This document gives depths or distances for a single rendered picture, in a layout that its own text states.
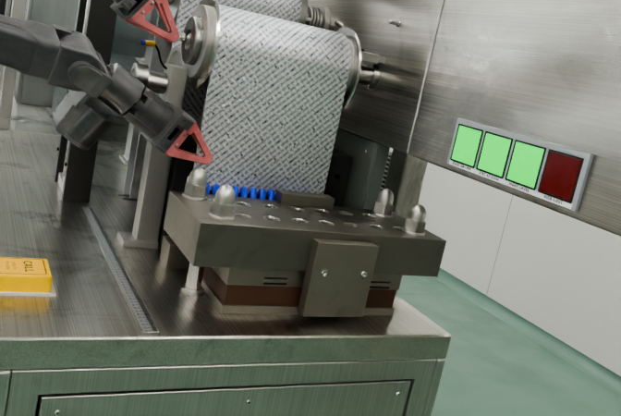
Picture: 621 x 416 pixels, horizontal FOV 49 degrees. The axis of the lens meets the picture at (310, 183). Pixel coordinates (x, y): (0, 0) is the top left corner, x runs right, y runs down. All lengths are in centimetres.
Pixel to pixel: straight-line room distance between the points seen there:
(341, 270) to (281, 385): 18
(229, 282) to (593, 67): 53
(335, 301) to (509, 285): 332
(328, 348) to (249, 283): 14
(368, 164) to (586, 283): 276
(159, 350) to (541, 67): 60
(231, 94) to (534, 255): 323
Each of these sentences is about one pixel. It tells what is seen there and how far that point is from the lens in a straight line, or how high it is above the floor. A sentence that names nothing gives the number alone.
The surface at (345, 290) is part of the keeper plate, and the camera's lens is 99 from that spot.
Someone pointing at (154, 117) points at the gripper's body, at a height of 113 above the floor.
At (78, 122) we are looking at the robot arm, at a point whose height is 111.
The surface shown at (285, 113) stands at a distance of 111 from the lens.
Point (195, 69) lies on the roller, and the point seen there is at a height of 121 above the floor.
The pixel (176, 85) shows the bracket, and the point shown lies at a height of 118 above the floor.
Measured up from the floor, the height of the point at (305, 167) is 108.
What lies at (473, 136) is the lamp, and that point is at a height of 120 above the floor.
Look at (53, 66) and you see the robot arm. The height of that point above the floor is 118.
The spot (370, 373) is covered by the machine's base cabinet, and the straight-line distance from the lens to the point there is 103.
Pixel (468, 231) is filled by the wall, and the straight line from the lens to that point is 455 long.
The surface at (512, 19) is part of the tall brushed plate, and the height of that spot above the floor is 137.
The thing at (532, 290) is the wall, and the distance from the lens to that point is 414.
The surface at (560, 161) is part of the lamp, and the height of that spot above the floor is 120.
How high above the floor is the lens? 126
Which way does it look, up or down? 10 degrees down
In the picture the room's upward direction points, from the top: 12 degrees clockwise
